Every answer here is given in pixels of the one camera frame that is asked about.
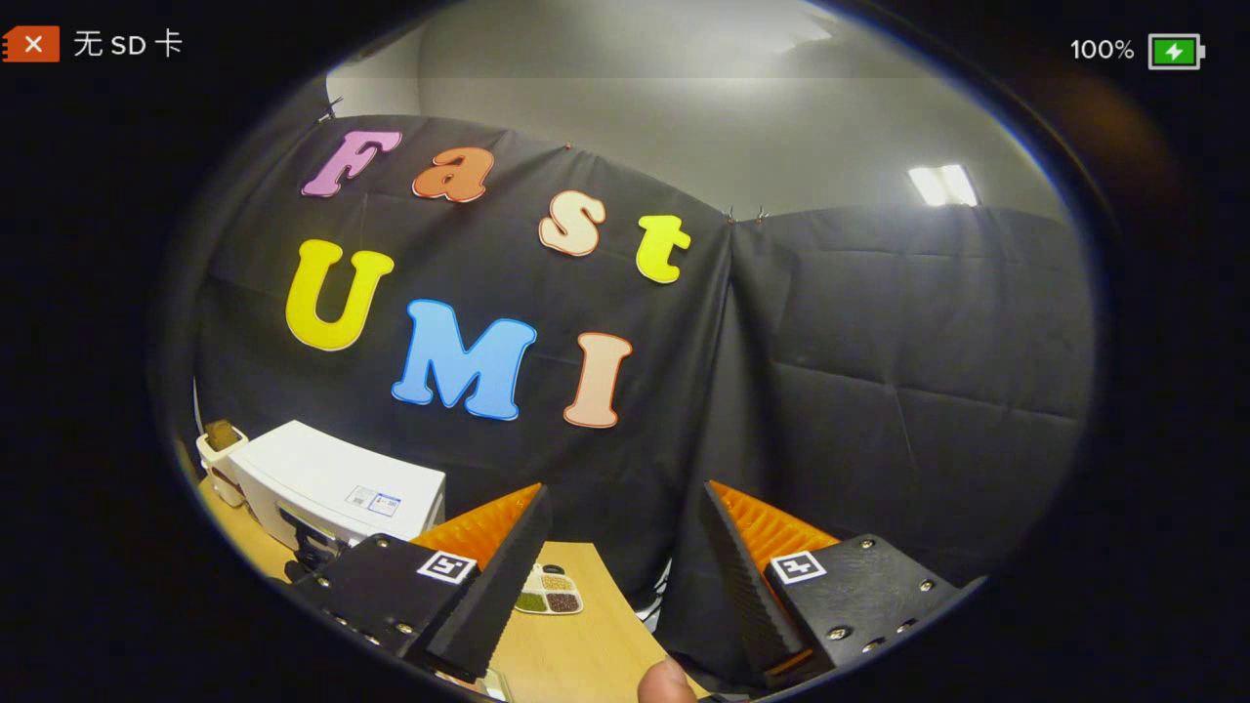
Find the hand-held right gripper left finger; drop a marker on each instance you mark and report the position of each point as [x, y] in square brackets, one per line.
[498, 596]

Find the white toaster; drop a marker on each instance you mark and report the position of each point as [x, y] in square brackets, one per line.
[217, 464]

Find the white square plate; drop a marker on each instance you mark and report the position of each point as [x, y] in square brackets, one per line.
[498, 688]

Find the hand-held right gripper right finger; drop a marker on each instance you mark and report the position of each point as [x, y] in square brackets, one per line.
[747, 586]

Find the white microwave oven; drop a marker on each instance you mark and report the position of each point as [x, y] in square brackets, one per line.
[332, 474]

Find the divided dish of beans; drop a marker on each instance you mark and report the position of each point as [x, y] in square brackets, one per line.
[552, 591]

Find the brown bread slice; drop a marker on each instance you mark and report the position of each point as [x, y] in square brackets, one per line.
[225, 434]

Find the black backdrop cloth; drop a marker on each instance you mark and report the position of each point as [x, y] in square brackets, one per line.
[879, 391]

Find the ceiling light panel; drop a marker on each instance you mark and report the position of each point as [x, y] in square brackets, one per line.
[942, 186]

